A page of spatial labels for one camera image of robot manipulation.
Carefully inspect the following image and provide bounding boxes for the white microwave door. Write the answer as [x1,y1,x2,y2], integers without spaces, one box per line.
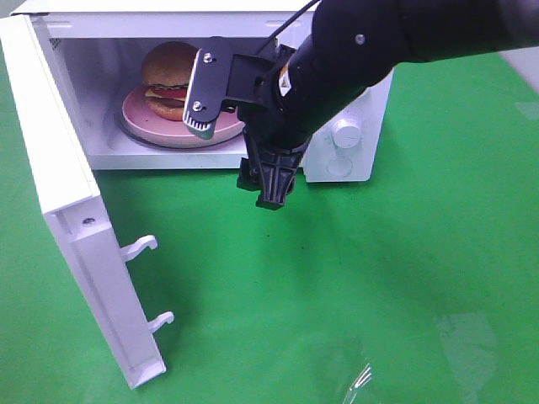
[1,14,166,388]

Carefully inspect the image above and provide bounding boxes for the glass microwave turntable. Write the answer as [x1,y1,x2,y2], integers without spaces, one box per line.
[115,108,167,149]

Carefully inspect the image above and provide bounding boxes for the pink round plate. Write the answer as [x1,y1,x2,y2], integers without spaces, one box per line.
[121,86,244,149]

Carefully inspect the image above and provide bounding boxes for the white microwave oven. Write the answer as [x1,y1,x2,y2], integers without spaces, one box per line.
[10,0,397,183]

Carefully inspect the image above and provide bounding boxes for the round door release button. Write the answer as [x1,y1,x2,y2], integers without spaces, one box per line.
[327,157,353,178]

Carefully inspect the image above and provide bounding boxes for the lower white door latch hook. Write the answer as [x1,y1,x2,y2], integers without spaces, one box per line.
[147,311,174,333]

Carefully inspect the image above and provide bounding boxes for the upper white door latch hook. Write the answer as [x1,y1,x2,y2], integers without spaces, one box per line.
[120,235,158,262]

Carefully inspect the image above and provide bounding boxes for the white door latch hook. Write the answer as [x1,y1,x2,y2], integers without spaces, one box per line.
[147,311,174,333]
[120,235,158,262]

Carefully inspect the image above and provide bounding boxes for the lower white round knob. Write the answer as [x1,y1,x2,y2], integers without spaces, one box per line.
[332,119,363,149]

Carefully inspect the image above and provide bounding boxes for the burger with sesame-free bun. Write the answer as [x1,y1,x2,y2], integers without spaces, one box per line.
[141,41,198,121]

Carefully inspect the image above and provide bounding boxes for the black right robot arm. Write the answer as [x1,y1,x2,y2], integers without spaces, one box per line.
[237,0,538,210]

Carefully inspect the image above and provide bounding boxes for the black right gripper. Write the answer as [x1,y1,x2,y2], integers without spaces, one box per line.
[237,35,392,210]

